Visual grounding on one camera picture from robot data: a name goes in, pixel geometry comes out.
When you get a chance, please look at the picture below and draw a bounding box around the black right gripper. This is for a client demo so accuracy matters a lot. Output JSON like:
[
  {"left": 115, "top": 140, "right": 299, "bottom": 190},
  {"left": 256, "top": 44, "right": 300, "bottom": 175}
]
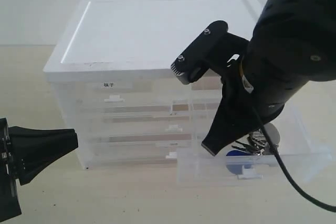
[{"left": 201, "top": 33, "right": 265, "bottom": 156}]

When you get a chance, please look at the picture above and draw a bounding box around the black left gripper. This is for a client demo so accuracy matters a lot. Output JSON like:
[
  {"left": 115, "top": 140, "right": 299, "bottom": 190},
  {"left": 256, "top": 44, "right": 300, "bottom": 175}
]
[{"left": 1, "top": 118, "right": 78, "bottom": 218}]

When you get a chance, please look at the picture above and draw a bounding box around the bunch of keys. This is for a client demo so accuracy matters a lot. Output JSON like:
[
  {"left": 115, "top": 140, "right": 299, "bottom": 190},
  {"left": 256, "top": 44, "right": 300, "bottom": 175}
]
[{"left": 225, "top": 124, "right": 281, "bottom": 175}]

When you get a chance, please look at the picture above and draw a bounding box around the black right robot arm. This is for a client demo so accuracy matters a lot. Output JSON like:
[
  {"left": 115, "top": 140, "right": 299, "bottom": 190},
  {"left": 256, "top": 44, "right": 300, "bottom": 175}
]
[{"left": 193, "top": 0, "right": 335, "bottom": 155}]

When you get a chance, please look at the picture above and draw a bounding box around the middle wide clear drawer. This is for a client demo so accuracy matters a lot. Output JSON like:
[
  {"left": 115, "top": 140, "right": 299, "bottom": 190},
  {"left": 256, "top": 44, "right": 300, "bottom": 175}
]
[{"left": 75, "top": 111, "right": 196, "bottom": 146}]

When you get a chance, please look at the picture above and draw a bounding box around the wide clear drawer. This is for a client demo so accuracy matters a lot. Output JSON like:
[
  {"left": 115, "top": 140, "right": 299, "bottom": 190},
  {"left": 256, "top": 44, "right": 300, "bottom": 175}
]
[
  {"left": 76, "top": 140, "right": 191, "bottom": 168},
  {"left": 75, "top": 111, "right": 196, "bottom": 146}
]

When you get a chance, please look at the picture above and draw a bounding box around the bottom wide clear drawer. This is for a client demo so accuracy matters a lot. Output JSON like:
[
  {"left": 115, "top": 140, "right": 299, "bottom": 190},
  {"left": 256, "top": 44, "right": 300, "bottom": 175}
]
[{"left": 76, "top": 140, "right": 191, "bottom": 168}]

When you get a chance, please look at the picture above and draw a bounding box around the white translucent drawer cabinet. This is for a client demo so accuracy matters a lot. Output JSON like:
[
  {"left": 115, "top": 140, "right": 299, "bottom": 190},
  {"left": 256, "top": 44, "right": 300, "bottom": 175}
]
[{"left": 43, "top": 0, "right": 266, "bottom": 169}]

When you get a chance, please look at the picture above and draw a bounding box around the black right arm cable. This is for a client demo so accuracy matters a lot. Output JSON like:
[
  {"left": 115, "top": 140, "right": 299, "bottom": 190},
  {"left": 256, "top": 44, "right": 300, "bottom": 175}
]
[{"left": 248, "top": 100, "right": 336, "bottom": 213}]

